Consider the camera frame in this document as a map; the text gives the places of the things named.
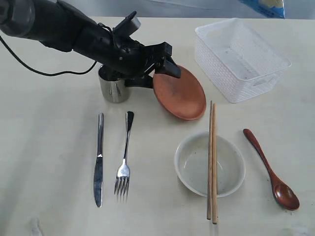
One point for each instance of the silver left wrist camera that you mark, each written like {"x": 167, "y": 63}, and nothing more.
{"x": 127, "y": 26}

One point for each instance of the white ceramic bowl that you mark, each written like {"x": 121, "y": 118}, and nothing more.
{"x": 191, "y": 165}

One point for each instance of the white perforated plastic basket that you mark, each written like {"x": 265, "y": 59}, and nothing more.
{"x": 237, "y": 59}

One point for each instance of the stainless steel cup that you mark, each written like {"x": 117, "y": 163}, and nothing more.
{"x": 112, "y": 85}

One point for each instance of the silver metal knife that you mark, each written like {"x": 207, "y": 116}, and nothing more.
{"x": 98, "y": 169}

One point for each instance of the brown round plate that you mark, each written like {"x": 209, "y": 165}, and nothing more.
{"x": 183, "y": 97}

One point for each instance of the wooden chopstick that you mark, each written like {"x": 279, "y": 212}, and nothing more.
{"x": 214, "y": 165}
{"x": 210, "y": 153}

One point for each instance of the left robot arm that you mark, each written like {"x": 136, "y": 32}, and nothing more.
{"x": 61, "y": 26}

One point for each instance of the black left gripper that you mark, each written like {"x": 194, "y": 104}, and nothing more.
{"x": 135, "y": 61}

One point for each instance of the blue chips snack bag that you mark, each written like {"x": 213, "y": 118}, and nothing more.
{"x": 268, "y": 8}

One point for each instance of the brown wooden handle spoon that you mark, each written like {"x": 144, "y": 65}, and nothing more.
{"x": 282, "y": 193}

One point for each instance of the silver metal fork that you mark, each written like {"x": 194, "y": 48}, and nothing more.
{"x": 123, "y": 172}

